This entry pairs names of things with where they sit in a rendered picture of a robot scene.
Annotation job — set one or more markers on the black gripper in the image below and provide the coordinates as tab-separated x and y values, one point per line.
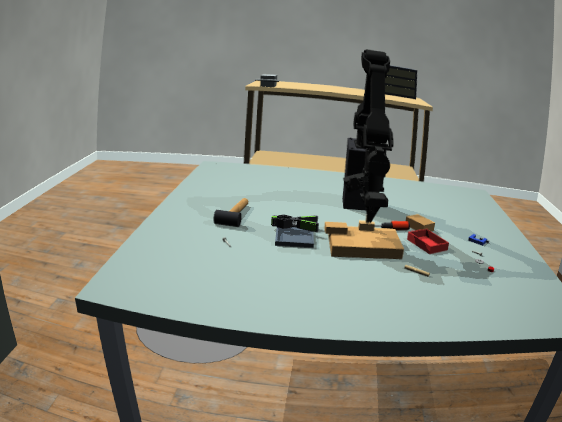
373	199

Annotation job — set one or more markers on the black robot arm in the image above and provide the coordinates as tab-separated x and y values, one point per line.
376	126

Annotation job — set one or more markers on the tan wooden rod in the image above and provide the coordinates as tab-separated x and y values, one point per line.
417	270

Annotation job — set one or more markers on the black mallet with wooden handle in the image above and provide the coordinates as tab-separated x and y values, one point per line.
232	217

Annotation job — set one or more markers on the blue c-shaped clamp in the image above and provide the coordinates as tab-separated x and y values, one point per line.
473	239

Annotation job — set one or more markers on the tan wooden block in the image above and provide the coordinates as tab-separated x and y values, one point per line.
418	222

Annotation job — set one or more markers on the red shallow tray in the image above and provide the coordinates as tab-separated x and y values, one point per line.
417	237

